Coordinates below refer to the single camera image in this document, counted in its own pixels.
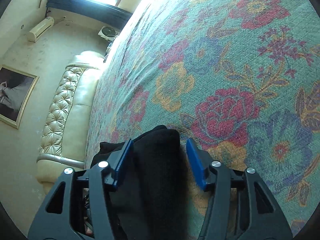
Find black studded pants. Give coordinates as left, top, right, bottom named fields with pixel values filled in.
left=91, top=125, right=187, bottom=239

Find cream tufted leather headboard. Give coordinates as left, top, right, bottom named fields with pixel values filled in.
left=36, top=51, right=104, bottom=193

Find floral bedspread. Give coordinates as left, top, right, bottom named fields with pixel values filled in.
left=85, top=0, right=319, bottom=235

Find white desk fan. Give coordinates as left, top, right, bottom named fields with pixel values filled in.
left=98, top=26, right=120, bottom=42

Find gold framed wall picture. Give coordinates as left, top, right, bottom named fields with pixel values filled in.
left=1, top=64, right=39, bottom=129

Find white wall air conditioner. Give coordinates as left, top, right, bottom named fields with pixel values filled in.
left=27, top=16, right=54, bottom=42

